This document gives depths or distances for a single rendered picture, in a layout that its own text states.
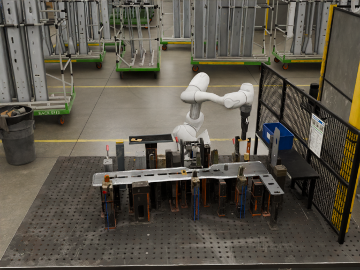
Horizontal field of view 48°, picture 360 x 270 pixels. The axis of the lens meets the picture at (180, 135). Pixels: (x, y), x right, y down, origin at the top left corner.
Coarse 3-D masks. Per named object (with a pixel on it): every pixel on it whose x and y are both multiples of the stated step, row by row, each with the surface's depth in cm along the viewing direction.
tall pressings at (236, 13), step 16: (208, 0) 930; (224, 0) 955; (240, 0) 953; (256, 0) 949; (208, 16) 943; (224, 16) 969; (240, 16) 968; (208, 32) 960; (224, 32) 1006; (240, 32) 976; (208, 48) 973; (224, 48) 995
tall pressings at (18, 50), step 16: (16, 0) 649; (32, 0) 630; (0, 16) 638; (16, 16) 638; (32, 16) 638; (0, 32) 644; (16, 32) 644; (0, 48) 649; (16, 48) 652; (32, 48) 654; (0, 64) 657; (16, 64) 660; (32, 64) 663; (0, 80) 667; (16, 80) 669; (0, 96) 675; (32, 96) 710; (48, 96) 691
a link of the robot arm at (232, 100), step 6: (198, 96) 326; (204, 96) 323; (210, 96) 315; (216, 96) 303; (228, 96) 284; (234, 96) 283; (240, 96) 286; (198, 102) 330; (216, 102) 301; (222, 102) 294; (228, 102) 283; (234, 102) 282; (240, 102) 285; (228, 108) 285; (234, 108) 286
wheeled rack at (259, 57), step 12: (192, 0) 998; (192, 12) 920; (192, 24) 930; (192, 36) 941; (264, 36) 1026; (192, 48) 952; (264, 48) 1023; (192, 60) 964; (204, 60) 973; (216, 60) 972; (228, 60) 971; (240, 60) 970; (252, 60) 969; (264, 60) 966
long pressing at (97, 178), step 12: (168, 168) 324; (180, 168) 324; (204, 168) 324; (216, 168) 324; (228, 168) 324; (252, 168) 324; (264, 168) 324; (96, 180) 307; (120, 180) 307; (132, 180) 307; (144, 180) 307; (156, 180) 308; (168, 180) 308; (180, 180) 309
